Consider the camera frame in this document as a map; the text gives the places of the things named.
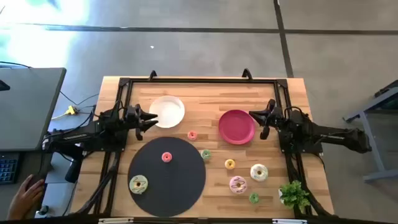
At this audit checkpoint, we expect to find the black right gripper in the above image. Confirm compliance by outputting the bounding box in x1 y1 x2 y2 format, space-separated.
248 98 282 127

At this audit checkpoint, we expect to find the yellow cable connector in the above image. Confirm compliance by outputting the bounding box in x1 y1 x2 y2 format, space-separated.
51 105 80 121

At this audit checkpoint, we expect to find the pink round plate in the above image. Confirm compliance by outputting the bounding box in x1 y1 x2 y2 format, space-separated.
218 109 256 146

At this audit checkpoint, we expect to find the dark keyboard with blue keys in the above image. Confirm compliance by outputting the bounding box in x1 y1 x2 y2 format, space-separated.
0 152 21 185

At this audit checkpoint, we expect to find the small green potted plant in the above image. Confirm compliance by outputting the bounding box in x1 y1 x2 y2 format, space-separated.
278 180 312 214

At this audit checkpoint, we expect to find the large pink squiggle donut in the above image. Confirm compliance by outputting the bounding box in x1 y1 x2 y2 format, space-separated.
229 175 249 195

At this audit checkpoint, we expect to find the white round plate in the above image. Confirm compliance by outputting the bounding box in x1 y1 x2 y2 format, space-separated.
149 95 186 129

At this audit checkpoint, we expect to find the black metal table frame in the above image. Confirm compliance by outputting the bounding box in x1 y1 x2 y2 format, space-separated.
73 68 340 218

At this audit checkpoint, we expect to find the grey side table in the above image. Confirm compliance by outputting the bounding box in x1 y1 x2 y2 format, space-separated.
0 67 67 152

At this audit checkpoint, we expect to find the white metal bracket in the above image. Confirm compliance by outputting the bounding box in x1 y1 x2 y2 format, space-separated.
98 217 134 224
272 218 307 224

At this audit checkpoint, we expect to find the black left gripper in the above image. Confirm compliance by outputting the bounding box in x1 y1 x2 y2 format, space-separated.
123 104 159 133

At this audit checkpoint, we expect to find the grey metal stand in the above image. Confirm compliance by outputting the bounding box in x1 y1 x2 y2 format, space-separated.
343 79 398 184

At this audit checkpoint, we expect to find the person's hand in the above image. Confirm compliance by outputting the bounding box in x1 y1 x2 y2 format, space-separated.
6 174 46 221

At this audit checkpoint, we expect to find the large white sprinkled donut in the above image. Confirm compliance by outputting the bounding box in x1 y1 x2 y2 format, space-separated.
249 163 269 183

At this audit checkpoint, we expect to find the large green squiggle donut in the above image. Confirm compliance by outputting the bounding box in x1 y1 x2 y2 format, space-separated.
129 174 149 195

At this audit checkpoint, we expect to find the black round woven placemat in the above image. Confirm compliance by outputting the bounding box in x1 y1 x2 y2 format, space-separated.
127 136 207 218

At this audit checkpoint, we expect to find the black floor cable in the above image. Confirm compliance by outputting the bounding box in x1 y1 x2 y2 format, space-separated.
58 90 100 107

